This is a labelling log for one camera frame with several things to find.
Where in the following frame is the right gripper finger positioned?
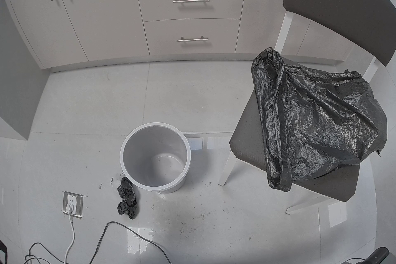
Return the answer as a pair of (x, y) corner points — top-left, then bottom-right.
(366, 246), (390, 264)

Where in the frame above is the black plastic bag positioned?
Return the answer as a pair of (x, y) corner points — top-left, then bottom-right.
(251, 47), (388, 193)

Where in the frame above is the black plastic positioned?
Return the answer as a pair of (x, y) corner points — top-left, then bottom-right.
(117, 177), (139, 220)

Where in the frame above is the white trash bin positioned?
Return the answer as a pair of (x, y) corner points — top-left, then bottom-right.
(120, 122), (191, 193)

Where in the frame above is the grey chair with white legs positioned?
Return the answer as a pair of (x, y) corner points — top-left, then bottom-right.
(218, 0), (396, 215)

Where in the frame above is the beige cabinet with drawers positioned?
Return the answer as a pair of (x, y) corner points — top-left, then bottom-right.
(1, 0), (385, 73)

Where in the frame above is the grey cupboard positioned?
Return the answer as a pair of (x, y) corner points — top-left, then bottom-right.
(0, 0), (47, 140)

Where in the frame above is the black cable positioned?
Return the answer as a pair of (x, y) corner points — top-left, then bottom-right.
(24, 242), (64, 264)
(92, 221), (172, 264)

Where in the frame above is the white cable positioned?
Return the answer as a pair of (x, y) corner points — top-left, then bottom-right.
(63, 203), (75, 264)

